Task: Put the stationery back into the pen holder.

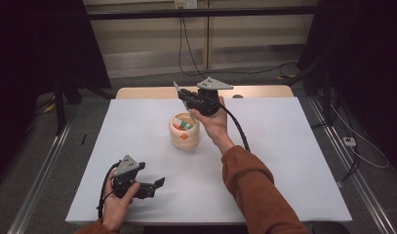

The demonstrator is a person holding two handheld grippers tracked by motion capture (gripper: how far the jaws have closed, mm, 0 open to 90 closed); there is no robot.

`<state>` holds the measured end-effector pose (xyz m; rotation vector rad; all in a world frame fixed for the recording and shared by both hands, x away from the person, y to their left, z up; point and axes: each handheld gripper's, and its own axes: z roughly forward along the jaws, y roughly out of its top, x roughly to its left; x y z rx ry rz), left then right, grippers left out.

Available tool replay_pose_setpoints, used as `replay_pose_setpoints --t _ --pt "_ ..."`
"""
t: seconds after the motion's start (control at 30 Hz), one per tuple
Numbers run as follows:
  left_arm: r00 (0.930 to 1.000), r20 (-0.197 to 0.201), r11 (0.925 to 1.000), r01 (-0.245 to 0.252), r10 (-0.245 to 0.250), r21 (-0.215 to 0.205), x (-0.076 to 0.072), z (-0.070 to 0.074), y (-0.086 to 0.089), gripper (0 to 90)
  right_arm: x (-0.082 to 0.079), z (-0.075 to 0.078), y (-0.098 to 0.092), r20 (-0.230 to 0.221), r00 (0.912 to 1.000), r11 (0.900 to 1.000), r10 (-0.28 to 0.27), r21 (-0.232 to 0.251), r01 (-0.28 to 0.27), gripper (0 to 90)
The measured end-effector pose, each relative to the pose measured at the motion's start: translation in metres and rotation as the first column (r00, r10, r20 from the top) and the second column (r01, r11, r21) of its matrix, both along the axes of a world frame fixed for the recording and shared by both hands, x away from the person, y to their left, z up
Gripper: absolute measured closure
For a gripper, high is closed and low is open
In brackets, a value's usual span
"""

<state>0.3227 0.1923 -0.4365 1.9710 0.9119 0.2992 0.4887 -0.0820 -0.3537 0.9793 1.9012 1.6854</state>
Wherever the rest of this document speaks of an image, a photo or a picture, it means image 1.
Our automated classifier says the black horizontal bar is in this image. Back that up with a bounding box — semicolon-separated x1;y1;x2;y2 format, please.
85;5;319;21

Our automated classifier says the white wall socket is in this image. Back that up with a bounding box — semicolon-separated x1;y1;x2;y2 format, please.
174;0;199;10

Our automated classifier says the clear slim pen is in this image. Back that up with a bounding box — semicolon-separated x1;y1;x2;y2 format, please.
173;80;197;125

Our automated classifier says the black wall cable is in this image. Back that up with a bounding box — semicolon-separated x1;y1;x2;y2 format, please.
178;16;298;86

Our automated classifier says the white floor cable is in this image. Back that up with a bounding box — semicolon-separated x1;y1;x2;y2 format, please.
329;103;390;170

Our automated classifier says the round wooden pen holder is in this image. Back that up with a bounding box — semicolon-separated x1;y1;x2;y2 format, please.
168;112;201;151

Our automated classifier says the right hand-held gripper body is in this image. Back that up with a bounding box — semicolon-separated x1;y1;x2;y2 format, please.
186;76;234;117

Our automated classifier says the person's left hand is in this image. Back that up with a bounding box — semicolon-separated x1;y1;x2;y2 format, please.
101;170;141;232

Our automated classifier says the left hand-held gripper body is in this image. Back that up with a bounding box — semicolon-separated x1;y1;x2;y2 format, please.
111;154;142;200

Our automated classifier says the person's right hand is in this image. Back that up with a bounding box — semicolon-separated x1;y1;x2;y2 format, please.
189;96;235;154

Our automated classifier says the right hand-held gripper cable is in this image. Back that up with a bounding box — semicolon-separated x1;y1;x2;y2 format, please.
218;102;252;153

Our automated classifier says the left hand-held gripper cable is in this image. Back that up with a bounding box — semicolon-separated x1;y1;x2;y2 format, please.
97;161;121;222

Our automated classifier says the black metal stand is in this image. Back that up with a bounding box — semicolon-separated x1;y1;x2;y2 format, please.
285;61;337;126
53;76;116;136

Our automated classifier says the black floor cable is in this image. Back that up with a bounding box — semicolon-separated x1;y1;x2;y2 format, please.
338;100;362;183

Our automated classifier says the aluminium floor rail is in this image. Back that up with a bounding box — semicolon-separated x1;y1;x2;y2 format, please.
307;97;397;234
6;115;75;234

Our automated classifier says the hand-held gripper cable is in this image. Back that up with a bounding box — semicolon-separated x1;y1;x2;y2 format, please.
218;102;252;153
97;161;121;222

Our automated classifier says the white table cover sheet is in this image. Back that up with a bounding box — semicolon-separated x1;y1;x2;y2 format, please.
64;97;353;225

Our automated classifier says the orange highlighter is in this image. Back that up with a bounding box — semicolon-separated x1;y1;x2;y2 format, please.
172;118;187;132

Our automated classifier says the black curtain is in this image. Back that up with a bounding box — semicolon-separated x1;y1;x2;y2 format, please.
0;0;112;183
297;0;397;167

